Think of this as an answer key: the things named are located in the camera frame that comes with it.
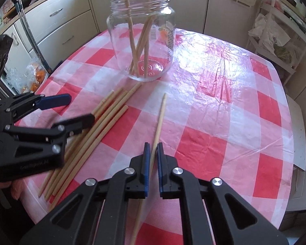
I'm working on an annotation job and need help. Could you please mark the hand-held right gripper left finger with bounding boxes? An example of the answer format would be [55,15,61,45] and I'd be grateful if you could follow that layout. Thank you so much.
[20,143,151,245]

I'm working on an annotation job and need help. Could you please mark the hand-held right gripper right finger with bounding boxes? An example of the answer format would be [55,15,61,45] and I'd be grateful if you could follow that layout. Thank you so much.
[157,142,289,245]

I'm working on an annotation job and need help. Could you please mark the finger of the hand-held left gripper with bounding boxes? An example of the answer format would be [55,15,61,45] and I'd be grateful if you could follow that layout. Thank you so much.
[0,94,72,116]
[4,114,95,157]

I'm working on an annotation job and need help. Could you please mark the bundle of wooden chopsticks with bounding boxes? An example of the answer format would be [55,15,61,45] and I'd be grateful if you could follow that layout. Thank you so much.
[38,84,142,211]

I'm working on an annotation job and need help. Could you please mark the clear glass jar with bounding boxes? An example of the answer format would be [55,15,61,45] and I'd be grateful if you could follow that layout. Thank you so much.
[106,0,176,82]

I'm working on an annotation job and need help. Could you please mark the clear bag of oranges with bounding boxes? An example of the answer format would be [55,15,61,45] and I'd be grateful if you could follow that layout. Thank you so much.
[5,57,51,95]

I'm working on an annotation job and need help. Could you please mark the white stove drawer cabinet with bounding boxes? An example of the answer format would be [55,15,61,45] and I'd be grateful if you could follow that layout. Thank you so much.
[5,0,100,67]

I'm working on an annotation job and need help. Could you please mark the red white checked tablecloth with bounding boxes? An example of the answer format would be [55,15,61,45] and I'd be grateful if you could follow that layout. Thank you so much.
[11,28,295,245]

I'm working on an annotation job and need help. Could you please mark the black wok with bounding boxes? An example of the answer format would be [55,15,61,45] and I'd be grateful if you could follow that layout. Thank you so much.
[2,0,33,20]

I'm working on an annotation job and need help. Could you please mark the white corner base cabinet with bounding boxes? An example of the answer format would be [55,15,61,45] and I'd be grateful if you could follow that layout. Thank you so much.
[85,0,125,33]

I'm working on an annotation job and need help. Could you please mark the white low stool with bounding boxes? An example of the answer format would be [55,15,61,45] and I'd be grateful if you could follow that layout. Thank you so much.
[286,93,306,171]

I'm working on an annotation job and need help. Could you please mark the white sink base cabinet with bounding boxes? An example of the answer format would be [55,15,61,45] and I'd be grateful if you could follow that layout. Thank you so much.
[168,0,267,35]

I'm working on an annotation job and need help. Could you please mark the bag of green vegetables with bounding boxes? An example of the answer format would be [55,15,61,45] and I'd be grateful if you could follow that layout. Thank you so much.
[273,43,297,64]

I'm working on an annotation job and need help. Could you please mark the white plastic bag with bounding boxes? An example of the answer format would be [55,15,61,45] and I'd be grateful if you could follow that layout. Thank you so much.
[248,13,292,54]

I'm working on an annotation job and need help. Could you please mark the white tiered trolley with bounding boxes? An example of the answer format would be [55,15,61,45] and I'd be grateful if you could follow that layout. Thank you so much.
[246,0,306,86]

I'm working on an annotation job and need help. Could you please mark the grey mop handle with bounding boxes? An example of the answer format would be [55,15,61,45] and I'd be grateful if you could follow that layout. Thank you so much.
[15,0,53,74]

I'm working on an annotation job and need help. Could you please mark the pink wall stickers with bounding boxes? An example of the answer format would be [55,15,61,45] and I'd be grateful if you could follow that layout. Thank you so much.
[0,0,19,23]

